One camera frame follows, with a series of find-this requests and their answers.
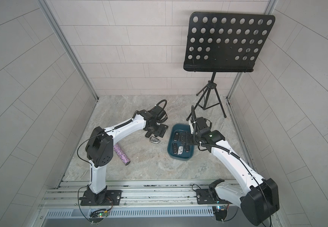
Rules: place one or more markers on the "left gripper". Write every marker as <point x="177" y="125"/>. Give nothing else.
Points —
<point x="158" y="132"/>

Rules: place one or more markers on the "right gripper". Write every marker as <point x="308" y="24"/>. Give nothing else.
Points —
<point x="193" y="139"/>

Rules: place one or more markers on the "black key fob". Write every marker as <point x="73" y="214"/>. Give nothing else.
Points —
<point x="176" y="136"/>
<point x="148" y="134"/>
<point x="175" y="148"/>
<point x="187" y="149"/>

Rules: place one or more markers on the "silver BMW key fob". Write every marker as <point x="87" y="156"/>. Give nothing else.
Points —
<point x="154" y="140"/>

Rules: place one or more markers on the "black key fob bottom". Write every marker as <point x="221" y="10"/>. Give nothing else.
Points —
<point x="175" y="148"/>

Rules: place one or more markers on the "white key fob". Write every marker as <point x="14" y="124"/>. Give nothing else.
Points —
<point x="180" y="150"/>

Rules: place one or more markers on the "teal storage tray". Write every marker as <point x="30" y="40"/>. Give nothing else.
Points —
<point x="185" y="155"/>

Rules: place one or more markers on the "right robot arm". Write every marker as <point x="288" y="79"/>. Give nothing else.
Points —
<point x="257" y="197"/>

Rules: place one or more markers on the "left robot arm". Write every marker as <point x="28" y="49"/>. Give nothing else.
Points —
<point x="100" y="147"/>

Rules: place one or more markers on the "purple glitter tube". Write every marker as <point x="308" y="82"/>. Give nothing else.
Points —
<point x="121" y="154"/>

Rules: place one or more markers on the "right circuit board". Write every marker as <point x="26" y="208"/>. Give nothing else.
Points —
<point x="220" y="212"/>

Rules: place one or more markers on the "circuit board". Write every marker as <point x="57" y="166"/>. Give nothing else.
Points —
<point x="99" y="215"/>
<point x="220" y="212"/>

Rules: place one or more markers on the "black music stand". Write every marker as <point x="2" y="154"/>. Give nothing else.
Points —
<point x="225" y="42"/>

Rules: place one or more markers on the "left circuit board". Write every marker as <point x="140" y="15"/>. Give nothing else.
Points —
<point x="99" y="215"/>

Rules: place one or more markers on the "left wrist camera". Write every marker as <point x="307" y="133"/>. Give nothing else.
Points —
<point x="159" y="114"/>

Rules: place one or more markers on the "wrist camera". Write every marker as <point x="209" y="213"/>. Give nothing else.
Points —
<point x="199" y="125"/>
<point x="159" y="114"/>

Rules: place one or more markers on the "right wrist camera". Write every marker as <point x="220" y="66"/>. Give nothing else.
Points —
<point x="199" y="125"/>

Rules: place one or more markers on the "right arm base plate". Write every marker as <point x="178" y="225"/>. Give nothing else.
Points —
<point x="203" y="196"/>

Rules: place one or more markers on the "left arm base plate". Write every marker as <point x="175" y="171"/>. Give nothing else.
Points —
<point x="104" y="198"/>

